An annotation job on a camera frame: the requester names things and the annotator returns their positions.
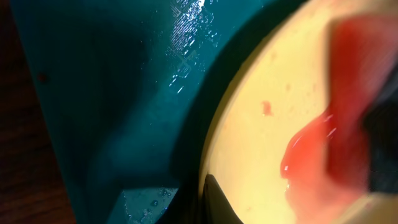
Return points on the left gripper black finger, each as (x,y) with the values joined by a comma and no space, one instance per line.
(215,208)

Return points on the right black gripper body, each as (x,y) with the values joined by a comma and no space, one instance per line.
(380,123)

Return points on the red wet sponge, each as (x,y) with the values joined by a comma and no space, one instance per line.
(326,164)

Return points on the yellow plate with ketchup spot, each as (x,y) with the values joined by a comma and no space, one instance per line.
(281,87)

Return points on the teal plastic tray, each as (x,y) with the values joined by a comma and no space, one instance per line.
(128,89)

